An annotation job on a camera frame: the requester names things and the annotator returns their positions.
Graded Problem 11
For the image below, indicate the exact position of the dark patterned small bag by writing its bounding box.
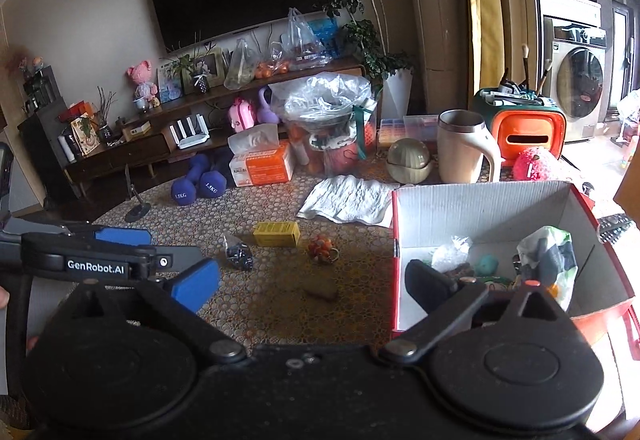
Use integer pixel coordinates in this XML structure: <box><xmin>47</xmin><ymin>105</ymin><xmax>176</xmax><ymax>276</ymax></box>
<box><xmin>224</xmin><ymin>234</ymin><xmax>254</xmax><ymax>271</ymax></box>

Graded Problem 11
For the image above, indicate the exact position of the yellow small box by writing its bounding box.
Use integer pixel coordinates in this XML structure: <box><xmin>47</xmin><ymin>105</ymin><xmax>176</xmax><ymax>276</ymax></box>
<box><xmin>253</xmin><ymin>221</ymin><xmax>300</xmax><ymax>248</ymax></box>

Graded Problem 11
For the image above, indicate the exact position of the orange knitted toy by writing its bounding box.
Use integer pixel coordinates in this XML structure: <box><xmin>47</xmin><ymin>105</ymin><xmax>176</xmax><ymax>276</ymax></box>
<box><xmin>307</xmin><ymin>234</ymin><xmax>340</xmax><ymax>264</ymax></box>

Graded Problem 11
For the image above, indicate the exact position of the person's left hand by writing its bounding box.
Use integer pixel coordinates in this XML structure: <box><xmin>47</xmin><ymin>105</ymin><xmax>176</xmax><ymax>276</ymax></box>
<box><xmin>0</xmin><ymin>286</ymin><xmax>39</xmax><ymax>354</ymax></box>

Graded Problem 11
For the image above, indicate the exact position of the phone stand black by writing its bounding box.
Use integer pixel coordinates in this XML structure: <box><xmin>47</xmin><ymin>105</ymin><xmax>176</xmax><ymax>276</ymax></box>
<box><xmin>124</xmin><ymin>165</ymin><xmax>151</xmax><ymax>223</ymax></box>

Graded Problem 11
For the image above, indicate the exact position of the teal small ball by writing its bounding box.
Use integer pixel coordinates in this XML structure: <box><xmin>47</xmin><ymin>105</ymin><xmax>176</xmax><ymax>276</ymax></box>
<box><xmin>473</xmin><ymin>255</ymin><xmax>499</xmax><ymax>277</ymax></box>

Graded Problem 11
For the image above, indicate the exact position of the blue dumbbell front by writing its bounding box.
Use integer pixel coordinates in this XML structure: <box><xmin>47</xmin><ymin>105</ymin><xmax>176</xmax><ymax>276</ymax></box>
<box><xmin>170</xmin><ymin>154</ymin><xmax>227</xmax><ymax>206</ymax></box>

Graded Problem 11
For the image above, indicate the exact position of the green white paper packet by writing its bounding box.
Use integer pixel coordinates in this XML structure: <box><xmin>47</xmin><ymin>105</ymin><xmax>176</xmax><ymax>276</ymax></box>
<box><xmin>516</xmin><ymin>225</ymin><xmax>579</xmax><ymax>310</ymax></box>

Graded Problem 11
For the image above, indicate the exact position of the black side cabinet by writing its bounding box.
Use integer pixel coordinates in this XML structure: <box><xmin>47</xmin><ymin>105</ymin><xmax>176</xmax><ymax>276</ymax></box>
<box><xmin>18</xmin><ymin>66</ymin><xmax>80</xmax><ymax>205</ymax></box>

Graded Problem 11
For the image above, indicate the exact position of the red cardboard box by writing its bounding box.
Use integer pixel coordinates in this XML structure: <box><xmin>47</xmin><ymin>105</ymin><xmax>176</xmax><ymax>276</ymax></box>
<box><xmin>392</xmin><ymin>182</ymin><xmax>639</xmax><ymax>359</ymax></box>

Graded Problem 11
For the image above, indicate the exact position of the white wifi router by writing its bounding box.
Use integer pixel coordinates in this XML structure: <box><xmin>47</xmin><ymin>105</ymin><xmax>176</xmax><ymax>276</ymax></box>
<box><xmin>169</xmin><ymin>114</ymin><xmax>209</xmax><ymax>151</ymax></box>

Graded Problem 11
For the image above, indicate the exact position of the white crumpled cloth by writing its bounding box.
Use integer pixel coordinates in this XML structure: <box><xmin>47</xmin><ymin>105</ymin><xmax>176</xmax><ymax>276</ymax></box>
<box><xmin>296</xmin><ymin>175</ymin><xmax>399</xmax><ymax>229</ymax></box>

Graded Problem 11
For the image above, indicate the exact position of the round cream ribbed container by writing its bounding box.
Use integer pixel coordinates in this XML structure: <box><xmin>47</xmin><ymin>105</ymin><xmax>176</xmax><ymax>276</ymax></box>
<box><xmin>386</xmin><ymin>137</ymin><xmax>434</xmax><ymax>184</ymax></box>

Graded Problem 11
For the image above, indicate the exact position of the wooden tv console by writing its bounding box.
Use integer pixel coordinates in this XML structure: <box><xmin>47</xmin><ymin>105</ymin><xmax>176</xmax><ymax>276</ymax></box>
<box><xmin>65</xmin><ymin>57</ymin><xmax>363</xmax><ymax>191</ymax></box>

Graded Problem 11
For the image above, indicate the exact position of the pink plush doll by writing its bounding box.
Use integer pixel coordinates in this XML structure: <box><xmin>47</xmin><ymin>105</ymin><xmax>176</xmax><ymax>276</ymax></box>
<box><xmin>126</xmin><ymin>59</ymin><xmax>160</xmax><ymax>113</ymax></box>

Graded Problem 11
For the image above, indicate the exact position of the orange tissue pack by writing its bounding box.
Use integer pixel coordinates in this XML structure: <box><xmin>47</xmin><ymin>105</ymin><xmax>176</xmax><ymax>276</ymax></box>
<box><xmin>228</xmin><ymin>123</ymin><xmax>295</xmax><ymax>187</ymax></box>

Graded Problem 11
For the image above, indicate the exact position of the pink fuzzy ball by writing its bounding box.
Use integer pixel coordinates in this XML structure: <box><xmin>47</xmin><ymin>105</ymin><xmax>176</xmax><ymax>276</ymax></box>
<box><xmin>512</xmin><ymin>147</ymin><xmax>570</xmax><ymax>182</ymax></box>

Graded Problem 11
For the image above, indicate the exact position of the cream steel mug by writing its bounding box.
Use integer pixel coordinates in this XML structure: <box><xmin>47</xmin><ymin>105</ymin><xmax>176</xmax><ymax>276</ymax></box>
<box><xmin>437</xmin><ymin>109</ymin><xmax>502</xmax><ymax>184</ymax></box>

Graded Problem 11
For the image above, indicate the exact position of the pink toy backpack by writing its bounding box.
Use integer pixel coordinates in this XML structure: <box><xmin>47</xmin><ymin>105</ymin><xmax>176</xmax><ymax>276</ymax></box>
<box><xmin>228</xmin><ymin>96</ymin><xmax>256</xmax><ymax>133</ymax></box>

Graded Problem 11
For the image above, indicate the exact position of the colourful plastic organizer box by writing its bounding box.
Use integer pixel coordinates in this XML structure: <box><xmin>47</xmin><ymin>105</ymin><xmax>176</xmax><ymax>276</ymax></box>
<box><xmin>378</xmin><ymin>115</ymin><xmax>438</xmax><ymax>148</ymax></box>

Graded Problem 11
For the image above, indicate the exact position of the framed picture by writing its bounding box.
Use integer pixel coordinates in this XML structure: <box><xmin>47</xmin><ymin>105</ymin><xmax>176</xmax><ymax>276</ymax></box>
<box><xmin>180</xmin><ymin>45</ymin><xmax>226</xmax><ymax>95</ymax></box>

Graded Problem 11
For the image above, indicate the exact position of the orange green storage case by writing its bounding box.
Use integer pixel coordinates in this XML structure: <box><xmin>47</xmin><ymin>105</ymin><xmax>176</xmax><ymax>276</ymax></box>
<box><xmin>471</xmin><ymin>88</ymin><xmax>566</xmax><ymax>167</ymax></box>

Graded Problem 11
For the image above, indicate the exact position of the clear plastic bag of items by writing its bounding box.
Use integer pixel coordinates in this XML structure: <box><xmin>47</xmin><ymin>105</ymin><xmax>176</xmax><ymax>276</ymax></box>
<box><xmin>270</xmin><ymin>72</ymin><xmax>378</xmax><ymax>177</ymax></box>

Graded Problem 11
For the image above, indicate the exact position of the clear bag with oranges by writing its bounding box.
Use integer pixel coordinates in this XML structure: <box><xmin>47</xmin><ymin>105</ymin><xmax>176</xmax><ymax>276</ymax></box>
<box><xmin>254</xmin><ymin>8</ymin><xmax>332</xmax><ymax>80</ymax></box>

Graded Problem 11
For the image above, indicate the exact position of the washing machine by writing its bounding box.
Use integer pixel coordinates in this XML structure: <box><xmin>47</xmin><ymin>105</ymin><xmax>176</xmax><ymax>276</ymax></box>
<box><xmin>540</xmin><ymin>0</ymin><xmax>606</xmax><ymax>143</ymax></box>

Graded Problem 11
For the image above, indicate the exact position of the yellow curtain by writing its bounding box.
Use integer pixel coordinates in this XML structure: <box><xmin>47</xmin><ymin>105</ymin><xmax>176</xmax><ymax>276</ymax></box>
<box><xmin>469</xmin><ymin>0</ymin><xmax>506</xmax><ymax>94</ymax></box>

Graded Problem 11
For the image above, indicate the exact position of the potted green tree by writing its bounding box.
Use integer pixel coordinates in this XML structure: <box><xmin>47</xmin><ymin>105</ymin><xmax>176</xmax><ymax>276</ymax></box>
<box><xmin>319</xmin><ymin>0</ymin><xmax>413</xmax><ymax>119</ymax></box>

